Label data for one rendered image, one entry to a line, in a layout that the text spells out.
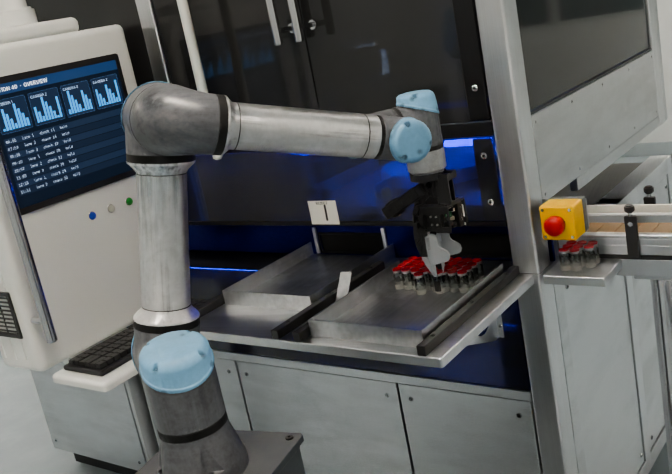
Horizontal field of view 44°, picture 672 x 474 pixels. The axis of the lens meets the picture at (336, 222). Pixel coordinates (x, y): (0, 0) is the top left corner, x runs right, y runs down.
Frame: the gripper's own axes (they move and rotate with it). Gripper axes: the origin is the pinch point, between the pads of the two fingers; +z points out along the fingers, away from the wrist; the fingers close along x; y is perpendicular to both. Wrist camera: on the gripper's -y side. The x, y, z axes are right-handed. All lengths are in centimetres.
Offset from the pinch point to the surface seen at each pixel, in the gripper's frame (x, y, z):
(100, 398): 17, -153, 60
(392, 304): -2.9, -9.7, 7.3
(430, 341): -20.8, 9.8, 5.6
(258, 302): -9.0, -41.5, 6.4
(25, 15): -13, -91, -65
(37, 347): -37, -87, 9
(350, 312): -8.3, -16.7, 7.3
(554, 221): 13.6, 20.4, -5.4
